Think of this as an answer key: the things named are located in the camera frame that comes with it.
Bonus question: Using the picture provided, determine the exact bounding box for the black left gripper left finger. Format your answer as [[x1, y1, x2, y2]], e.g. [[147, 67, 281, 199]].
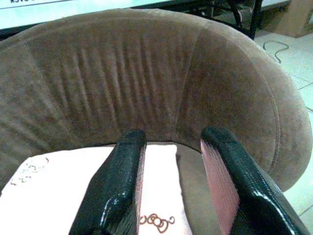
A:
[[69, 129, 148, 235]]

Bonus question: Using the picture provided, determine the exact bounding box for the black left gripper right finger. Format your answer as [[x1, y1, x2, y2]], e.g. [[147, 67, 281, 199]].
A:
[[200, 125, 312, 235]]

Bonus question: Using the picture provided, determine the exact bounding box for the pink printed pillow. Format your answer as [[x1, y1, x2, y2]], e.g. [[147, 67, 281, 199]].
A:
[[0, 143, 194, 235]]

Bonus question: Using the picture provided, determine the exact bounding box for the brown round sofa chair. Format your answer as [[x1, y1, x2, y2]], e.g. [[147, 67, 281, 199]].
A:
[[0, 8, 309, 235]]

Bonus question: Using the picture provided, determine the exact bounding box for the brown cardboard box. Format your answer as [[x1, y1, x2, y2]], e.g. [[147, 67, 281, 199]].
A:
[[261, 0, 313, 39]]

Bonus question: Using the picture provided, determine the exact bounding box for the thin dark floor cable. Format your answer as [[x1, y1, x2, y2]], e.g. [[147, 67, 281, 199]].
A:
[[262, 40, 291, 65]]

